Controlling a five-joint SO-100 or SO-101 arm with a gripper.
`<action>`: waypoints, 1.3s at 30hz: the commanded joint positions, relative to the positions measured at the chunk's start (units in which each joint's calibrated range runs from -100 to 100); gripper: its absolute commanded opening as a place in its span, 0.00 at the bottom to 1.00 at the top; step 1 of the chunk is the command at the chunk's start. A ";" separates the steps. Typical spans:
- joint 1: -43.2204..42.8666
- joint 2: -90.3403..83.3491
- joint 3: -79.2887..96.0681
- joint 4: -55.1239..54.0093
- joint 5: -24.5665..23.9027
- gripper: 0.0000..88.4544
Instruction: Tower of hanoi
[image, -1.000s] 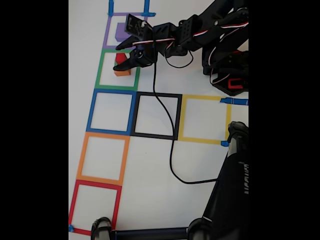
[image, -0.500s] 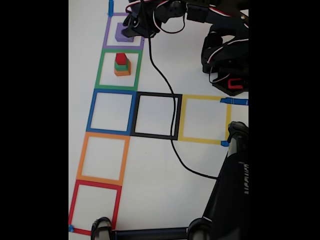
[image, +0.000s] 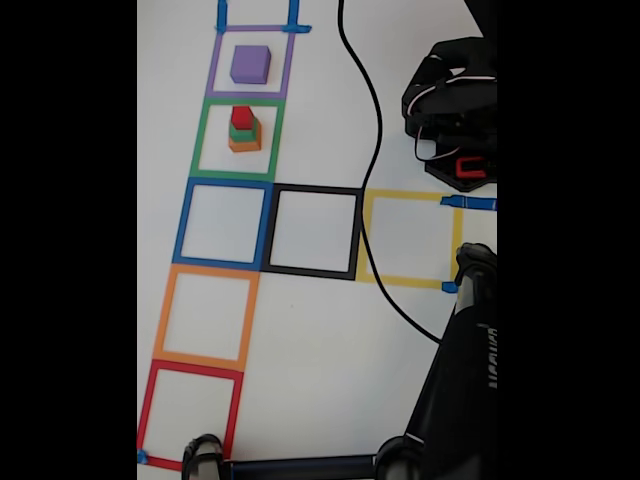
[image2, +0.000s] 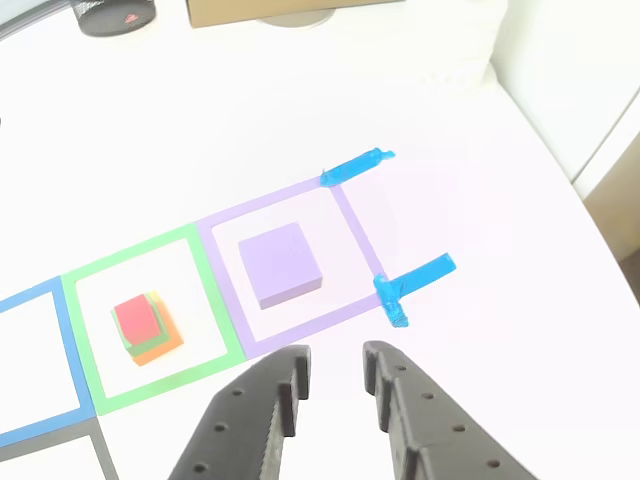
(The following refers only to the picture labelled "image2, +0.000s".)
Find orange cube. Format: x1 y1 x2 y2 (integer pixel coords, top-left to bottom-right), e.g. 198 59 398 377
130 292 185 368

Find green cube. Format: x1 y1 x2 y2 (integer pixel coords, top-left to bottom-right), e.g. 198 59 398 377
124 293 172 357

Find small red cube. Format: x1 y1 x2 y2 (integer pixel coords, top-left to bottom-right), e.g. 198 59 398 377
113 293 164 347

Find purple square block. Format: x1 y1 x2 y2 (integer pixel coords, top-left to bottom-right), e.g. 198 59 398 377
237 222 324 311

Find twisted blue tape strip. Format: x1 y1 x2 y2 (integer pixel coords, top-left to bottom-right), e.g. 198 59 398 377
319 148 396 189

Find white filament spool stack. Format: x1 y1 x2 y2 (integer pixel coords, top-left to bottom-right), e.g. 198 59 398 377
404 0 509 96

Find polymaker cardboard box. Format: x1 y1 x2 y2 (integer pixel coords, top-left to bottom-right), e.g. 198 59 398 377
185 0 406 29

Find black mesh pen holder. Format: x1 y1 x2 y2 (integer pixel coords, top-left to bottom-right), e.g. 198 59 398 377
69 0 157 38

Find green square frame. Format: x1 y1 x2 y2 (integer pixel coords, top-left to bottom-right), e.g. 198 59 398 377
60 222 247 417

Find purple square frame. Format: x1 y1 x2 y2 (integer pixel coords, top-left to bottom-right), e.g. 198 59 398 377
194 174 390 361

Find black square frame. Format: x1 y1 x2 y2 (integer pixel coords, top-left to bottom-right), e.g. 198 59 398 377
0 417 121 480

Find blue square frame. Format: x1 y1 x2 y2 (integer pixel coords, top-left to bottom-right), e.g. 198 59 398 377
0 277 97 449

